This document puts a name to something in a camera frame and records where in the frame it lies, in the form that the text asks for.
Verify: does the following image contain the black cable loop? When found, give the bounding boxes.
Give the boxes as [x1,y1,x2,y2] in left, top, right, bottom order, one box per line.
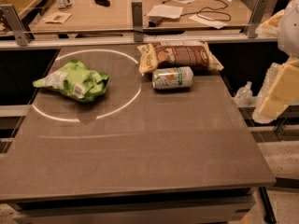
[162,0,232,22]

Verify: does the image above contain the white paper sheet centre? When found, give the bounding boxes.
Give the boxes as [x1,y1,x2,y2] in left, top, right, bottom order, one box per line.
[147,5,183,19]

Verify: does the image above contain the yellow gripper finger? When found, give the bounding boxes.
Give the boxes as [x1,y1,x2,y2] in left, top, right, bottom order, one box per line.
[252,59,299,124]

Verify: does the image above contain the right metal bracket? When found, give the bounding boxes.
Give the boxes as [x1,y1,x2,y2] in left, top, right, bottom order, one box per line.
[245,0,268,38]

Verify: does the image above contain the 7up soda can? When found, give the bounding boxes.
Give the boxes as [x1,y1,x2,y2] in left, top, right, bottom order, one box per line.
[152,66,193,90]

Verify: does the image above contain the green chip bag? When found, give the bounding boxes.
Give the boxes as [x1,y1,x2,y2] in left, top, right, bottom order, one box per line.
[33,60,109,103]

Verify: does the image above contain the black computer mouse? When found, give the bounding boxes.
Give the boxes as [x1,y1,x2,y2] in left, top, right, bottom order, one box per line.
[94,0,110,7]

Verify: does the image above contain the metal bracket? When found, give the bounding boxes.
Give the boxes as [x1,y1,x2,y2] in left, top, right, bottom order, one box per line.
[0,4,31,47]
[245,0,268,38]
[131,1,143,43]

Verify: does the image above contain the clear sanitizer bottle left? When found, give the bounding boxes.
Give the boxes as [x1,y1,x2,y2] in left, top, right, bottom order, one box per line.
[234,81,252,106]

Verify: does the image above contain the left metal bracket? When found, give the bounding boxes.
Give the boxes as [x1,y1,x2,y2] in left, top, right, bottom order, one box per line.
[0,4,31,47]

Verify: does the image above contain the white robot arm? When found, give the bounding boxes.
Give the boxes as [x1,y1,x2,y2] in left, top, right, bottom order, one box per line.
[252,0,299,124]

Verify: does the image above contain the small paper envelope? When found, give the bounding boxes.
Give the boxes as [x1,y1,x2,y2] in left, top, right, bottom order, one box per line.
[43,11,72,24]

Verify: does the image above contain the middle metal bracket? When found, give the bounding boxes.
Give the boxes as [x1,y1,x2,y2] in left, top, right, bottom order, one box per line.
[131,1,143,43]

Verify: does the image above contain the brown yellow snack bag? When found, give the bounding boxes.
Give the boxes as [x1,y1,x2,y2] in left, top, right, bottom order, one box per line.
[137,40,223,74]

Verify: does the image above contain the white paper sheet right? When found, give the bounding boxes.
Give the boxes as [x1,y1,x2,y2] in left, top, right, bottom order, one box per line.
[190,15,227,29]

